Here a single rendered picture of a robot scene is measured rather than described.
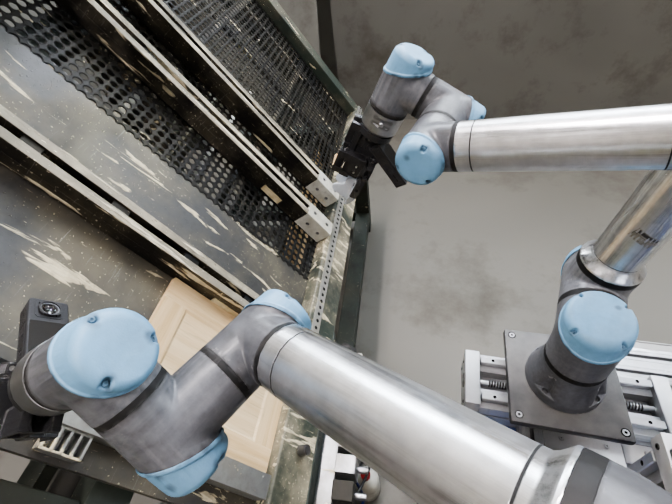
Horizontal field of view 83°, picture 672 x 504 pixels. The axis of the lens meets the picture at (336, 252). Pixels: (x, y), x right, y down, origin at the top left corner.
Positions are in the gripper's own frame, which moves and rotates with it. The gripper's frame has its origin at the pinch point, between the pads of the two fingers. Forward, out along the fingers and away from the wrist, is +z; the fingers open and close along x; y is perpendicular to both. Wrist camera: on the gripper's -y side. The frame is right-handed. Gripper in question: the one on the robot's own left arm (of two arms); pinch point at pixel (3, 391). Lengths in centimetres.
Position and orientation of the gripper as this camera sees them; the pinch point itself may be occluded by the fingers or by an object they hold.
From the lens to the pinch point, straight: 71.8
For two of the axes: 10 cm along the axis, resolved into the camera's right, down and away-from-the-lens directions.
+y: 0.9, 8.8, -4.8
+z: -7.6, 3.7, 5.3
